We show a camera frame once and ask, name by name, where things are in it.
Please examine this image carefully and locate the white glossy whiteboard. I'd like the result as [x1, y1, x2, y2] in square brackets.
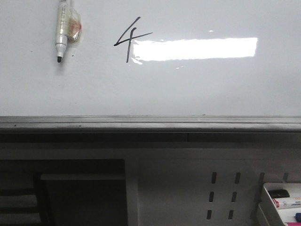
[0, 0, 301, 116]

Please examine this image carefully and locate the pink highlighter marker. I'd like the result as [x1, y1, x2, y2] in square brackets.
[285, 222, 301, 226]

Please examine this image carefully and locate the grey aluminium marker ledge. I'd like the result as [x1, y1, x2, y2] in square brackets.
[0, 115, 301, 133]

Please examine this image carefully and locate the white slotted metal panel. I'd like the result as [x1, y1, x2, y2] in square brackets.
[124, 149, 301, 226]

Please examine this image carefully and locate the red capped white marker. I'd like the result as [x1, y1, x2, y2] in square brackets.
[272, 197, 301, 210]

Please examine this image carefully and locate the white taped whiteboard marker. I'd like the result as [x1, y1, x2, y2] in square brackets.
[55, 0, 82, 63]

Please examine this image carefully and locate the blue capped white marker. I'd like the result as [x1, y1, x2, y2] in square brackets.
[295, 213, 301, 222]

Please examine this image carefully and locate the black capped marker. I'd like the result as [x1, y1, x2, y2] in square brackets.
[268, 189, 290, 199]

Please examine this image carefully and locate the white wire marker tray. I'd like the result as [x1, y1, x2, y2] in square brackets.
[256, 183, 301, 226]

